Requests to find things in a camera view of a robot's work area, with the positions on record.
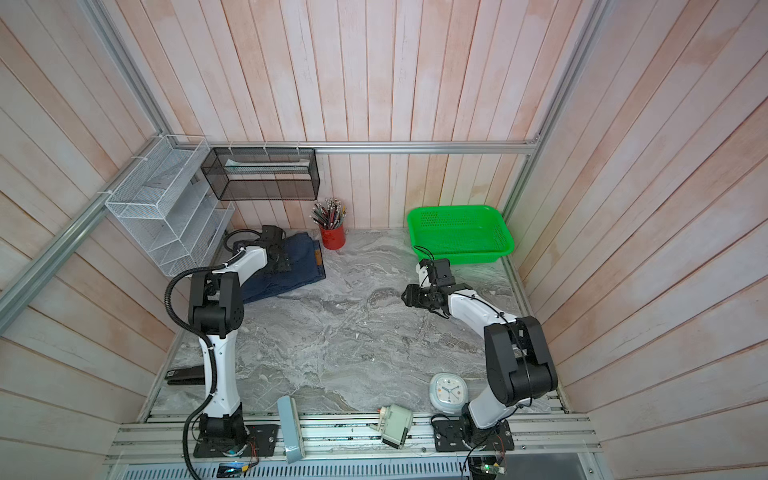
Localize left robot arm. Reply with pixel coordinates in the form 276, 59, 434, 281
180, 225, 290, 456

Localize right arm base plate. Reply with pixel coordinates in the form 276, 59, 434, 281
430, 416, 515, 453

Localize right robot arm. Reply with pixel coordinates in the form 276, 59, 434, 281
401, 259, 558, 446

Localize light blue flat block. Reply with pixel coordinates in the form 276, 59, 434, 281
277, 395, 305, 464

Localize red pencil cup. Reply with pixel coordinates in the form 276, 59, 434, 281
320, 224, 346, 250

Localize black corrugated cable hose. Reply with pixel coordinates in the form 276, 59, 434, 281
163, 227, 265, 480

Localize green plastic basket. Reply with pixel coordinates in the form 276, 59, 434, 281
407, 205, 515, 265

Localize coloured pencils bunch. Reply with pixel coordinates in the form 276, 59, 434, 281
310, 198, 346, 230

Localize white alarm clock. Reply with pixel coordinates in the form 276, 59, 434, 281
429, 372, 469, 415

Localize black stapler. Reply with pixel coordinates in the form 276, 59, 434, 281
164, 365, 205, 386

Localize black mesh wall basket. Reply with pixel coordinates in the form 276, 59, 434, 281
201, 147, 321, 201

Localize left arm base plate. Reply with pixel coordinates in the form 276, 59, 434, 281
193, 424, 279, 458

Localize white wire mesh shelf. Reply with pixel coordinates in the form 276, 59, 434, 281
106, 135, 235, 277

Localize aluminium frame rail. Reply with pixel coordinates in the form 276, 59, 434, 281
167, 139, 539, 156

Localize grey white small device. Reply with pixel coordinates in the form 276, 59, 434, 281
375, 404, 413, 449

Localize dark blue denim trousers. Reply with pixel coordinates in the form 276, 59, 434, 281
241, 232, 326, 304

